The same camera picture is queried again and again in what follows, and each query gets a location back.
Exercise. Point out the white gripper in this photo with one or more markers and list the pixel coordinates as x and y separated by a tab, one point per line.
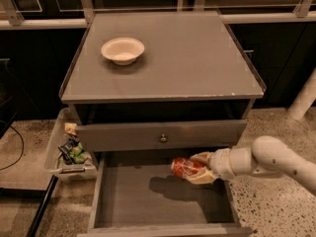
219	163

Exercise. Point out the red coke can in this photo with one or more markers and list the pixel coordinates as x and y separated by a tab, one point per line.
184	167

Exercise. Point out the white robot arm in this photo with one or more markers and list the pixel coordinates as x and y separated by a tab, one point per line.
267	157

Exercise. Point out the grey top drawer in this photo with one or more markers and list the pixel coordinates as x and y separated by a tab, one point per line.
146	135

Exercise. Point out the brass drawer knob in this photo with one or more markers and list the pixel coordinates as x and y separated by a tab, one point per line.
163	138

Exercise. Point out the open grey middle drawer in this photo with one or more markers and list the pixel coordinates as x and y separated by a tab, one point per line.
136	195

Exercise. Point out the grey drawer cabinet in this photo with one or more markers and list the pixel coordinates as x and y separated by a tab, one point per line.
192	69

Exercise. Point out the green snack bag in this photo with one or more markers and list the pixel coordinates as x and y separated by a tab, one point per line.
73	152

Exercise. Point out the tan snack packet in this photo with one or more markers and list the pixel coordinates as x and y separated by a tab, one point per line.
69	128

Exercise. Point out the white paper bowl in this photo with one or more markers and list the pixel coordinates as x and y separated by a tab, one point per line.
122	51

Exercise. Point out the metal railing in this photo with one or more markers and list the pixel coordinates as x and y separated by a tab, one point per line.
64	14

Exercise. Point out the black floor frame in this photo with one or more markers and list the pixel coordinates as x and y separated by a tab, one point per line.
22	210

